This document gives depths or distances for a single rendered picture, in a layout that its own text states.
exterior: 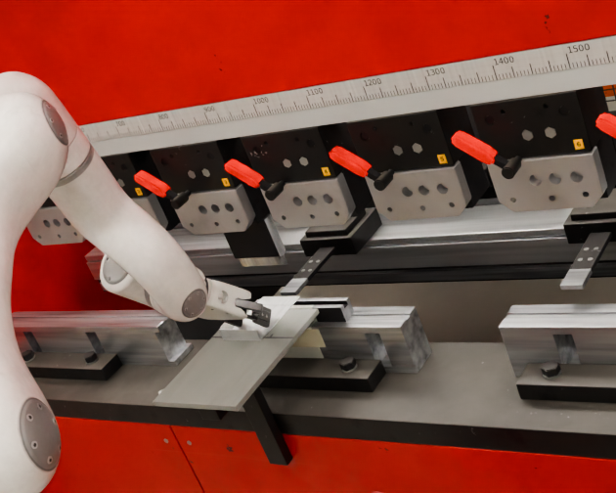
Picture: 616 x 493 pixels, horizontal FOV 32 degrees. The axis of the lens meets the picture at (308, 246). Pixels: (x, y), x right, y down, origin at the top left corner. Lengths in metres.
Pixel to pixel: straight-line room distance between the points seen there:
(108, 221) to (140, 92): 0.30
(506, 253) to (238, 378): 0.53
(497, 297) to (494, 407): 2.03
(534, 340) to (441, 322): 2.00
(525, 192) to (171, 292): 0.52
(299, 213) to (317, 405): 0.34
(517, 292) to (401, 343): 1.92
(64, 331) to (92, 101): 0.63
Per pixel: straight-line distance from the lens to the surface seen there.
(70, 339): 2.29
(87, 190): 1.48
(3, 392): 1.03
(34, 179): 1.23
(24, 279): 2.57
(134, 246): 1.52
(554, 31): 1.36
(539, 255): 1.87
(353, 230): 1.98
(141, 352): 2.16
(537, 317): 1.65
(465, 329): 3.55
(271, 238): 1.79
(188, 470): 2.10
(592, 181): 1.43
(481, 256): 1.92
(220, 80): 1.63
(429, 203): 1.54
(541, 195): 1.46
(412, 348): 1.76
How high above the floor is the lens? 1.83
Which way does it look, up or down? 24 degrees down
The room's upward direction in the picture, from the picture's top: 23 degrees counter-clockwise
